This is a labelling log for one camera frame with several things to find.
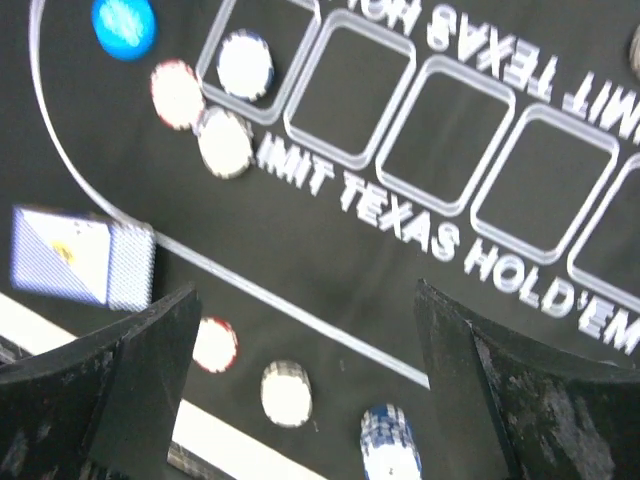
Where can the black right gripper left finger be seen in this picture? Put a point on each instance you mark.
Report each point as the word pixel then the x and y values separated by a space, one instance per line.
pixel 103 406

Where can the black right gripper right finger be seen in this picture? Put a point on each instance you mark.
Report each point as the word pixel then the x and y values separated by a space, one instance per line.
pixel 510 407

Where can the red poker chip stack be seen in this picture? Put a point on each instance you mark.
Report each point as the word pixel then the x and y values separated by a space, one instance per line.
pixel 216 345

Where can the blue playing card box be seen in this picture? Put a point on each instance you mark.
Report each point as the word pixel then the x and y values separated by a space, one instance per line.
pixel 85 259

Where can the blue poker chip stack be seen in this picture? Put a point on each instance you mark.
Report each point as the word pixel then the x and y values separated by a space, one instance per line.
pixel 387 445

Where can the grey poker chip stack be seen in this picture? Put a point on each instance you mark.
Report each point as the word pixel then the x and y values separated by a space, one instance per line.
pixel 286 394

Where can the grey 1 poker chip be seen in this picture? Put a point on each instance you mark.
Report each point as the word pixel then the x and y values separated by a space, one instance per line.
pixel 225 143

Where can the red 100 poker chip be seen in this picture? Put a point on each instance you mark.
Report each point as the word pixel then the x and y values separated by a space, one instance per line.
pixel 176 94

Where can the blue small blind button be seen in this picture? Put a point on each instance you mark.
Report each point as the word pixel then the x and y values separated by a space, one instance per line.
pixel 126 29

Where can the black poker table mat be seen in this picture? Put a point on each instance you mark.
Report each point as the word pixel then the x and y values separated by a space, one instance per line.
pixel 489 148

